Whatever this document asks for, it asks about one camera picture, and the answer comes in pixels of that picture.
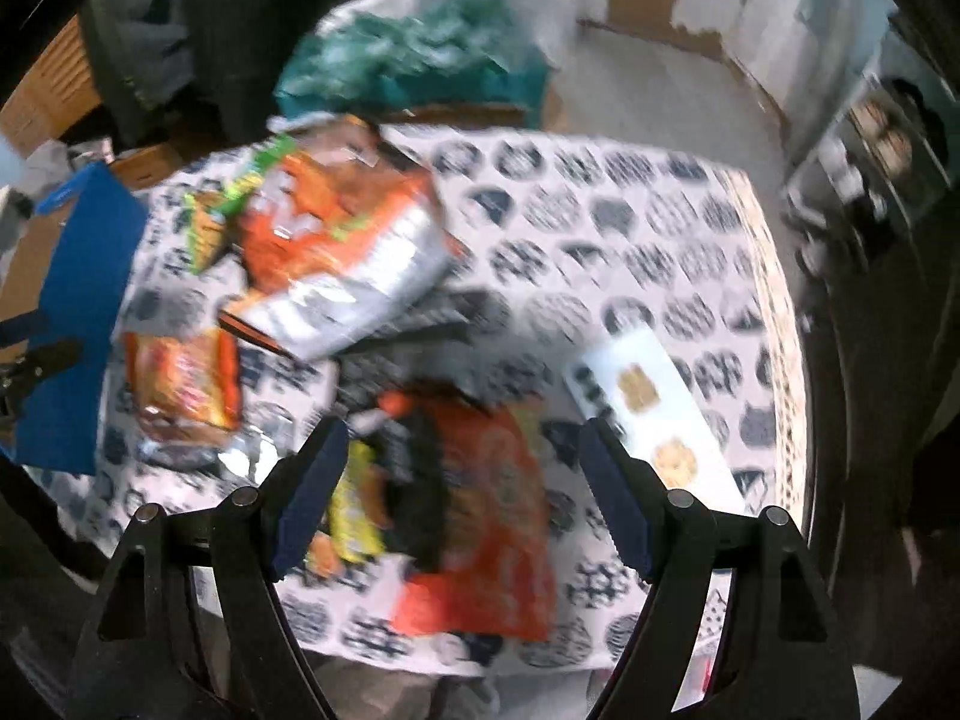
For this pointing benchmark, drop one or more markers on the brown cardboard box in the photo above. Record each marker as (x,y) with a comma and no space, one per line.
(150,161)

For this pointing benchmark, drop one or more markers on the teal plastic bag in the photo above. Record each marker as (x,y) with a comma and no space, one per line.
(420,60)

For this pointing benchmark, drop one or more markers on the blue cardboard box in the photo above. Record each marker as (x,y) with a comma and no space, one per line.
(82,300)

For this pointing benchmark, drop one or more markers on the white cracker packet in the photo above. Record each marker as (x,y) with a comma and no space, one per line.
(660,405)

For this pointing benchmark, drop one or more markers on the large orange silver snack bag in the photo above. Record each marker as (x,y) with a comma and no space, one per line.
(345,240)

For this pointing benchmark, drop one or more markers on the dark hanging jacket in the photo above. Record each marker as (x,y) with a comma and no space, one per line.
(195,30)

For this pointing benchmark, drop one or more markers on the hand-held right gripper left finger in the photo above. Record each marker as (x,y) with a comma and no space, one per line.
(307,495)

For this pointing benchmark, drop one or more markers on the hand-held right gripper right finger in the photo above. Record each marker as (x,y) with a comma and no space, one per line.
(619,495)

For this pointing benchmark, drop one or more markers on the yellow snack packet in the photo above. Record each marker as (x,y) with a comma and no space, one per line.
(356,510)

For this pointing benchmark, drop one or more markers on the green snack packet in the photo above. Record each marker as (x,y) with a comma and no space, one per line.
(217,217)

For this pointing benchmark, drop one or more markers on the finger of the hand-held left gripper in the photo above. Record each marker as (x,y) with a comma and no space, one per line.
(45,360)
(19,326)

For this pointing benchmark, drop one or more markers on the black snack packet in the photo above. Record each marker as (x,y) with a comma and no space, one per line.
(442,322)

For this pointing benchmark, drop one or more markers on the orange black snack bag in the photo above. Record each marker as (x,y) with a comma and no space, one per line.
(487,510)

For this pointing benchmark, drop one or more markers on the cat print cloth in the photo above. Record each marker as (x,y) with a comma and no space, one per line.
(600,240)

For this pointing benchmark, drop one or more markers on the dark shelving unit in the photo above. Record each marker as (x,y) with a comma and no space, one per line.
(870,165)

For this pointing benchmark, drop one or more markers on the small orange snack packet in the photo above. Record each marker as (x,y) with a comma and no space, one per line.
(184,382)

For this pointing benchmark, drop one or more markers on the wooden louvered door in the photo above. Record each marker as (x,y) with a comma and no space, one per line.
(52,90)

